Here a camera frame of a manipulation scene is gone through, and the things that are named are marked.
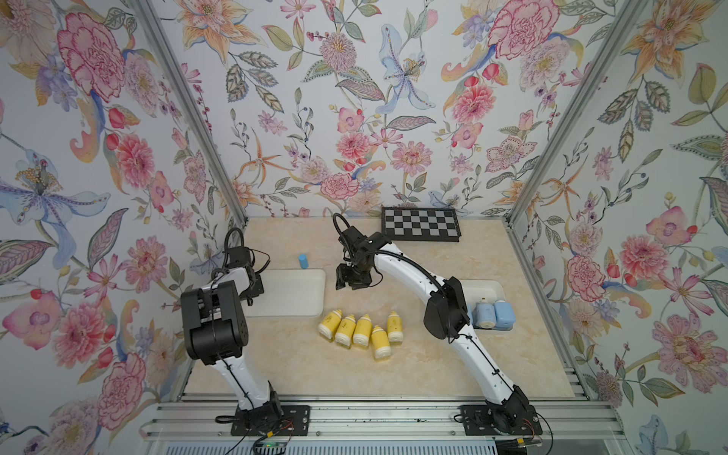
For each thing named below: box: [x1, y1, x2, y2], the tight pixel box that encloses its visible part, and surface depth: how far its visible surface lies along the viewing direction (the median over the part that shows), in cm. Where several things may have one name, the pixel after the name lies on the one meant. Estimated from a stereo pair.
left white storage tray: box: [244, 268, 327, 318], surface depth 97 cm
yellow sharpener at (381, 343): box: [370, 324, 392, 361], surface depth 82 cm
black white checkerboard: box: [381, 206, 462, 242], surface depth 117 cm
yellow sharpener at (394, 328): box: [386, 310, 404, 345], surface depth 84 cm
